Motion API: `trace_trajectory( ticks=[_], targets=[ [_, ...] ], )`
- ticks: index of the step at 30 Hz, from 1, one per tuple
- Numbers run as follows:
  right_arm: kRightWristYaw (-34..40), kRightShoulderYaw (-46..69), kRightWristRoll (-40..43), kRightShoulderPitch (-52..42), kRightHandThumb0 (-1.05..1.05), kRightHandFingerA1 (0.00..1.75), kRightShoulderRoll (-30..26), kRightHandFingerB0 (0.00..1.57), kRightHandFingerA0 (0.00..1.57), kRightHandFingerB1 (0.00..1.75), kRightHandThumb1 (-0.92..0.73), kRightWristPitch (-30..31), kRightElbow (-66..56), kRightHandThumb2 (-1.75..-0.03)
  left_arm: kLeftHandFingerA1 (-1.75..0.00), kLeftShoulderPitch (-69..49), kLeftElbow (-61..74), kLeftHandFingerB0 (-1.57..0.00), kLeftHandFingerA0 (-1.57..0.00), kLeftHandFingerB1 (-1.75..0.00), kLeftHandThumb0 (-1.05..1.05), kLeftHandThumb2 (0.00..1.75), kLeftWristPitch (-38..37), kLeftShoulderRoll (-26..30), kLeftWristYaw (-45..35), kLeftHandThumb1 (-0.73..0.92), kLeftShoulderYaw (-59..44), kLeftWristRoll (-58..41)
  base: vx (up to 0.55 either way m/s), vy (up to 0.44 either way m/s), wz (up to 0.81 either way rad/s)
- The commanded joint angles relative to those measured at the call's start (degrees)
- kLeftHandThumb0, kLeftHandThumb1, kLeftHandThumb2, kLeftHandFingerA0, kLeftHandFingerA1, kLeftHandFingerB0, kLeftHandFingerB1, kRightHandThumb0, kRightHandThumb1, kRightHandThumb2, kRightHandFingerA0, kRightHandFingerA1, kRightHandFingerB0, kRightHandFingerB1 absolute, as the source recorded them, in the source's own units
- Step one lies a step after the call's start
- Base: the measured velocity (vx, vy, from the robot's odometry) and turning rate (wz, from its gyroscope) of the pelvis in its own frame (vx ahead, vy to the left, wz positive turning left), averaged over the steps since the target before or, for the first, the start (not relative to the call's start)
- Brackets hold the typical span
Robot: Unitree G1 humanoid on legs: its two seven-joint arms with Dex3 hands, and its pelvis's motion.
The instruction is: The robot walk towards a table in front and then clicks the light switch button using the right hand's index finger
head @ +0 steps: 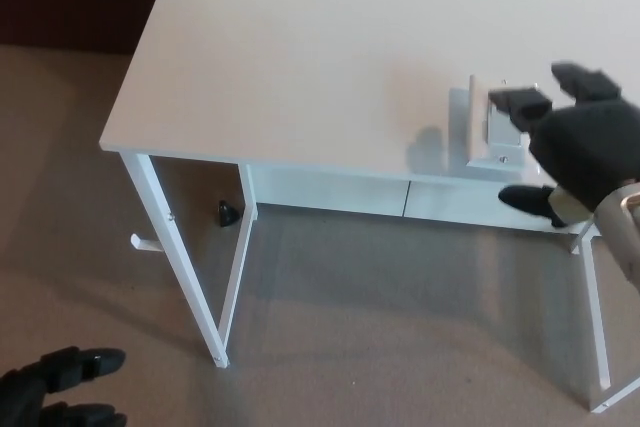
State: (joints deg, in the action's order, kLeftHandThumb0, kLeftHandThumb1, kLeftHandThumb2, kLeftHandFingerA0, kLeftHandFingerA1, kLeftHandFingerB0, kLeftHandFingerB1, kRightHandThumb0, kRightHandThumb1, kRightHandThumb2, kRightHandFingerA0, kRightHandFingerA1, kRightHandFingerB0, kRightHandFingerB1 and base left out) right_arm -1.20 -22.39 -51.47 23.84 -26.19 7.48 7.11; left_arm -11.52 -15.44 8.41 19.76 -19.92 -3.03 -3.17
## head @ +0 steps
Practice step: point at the small black floor object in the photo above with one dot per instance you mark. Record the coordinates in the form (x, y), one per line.
(227, 215)

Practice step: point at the white light switch box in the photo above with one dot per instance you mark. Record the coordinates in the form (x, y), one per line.
(479, 117)

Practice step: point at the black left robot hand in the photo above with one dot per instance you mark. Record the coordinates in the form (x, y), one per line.
(35, 387)

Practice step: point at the white table with metal legs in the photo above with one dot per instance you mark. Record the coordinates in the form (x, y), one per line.
(300, 57)

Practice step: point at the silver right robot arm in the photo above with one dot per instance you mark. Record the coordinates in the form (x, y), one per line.
(622, 237)

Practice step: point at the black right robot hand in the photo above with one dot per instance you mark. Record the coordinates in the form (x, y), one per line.
(585, 147)

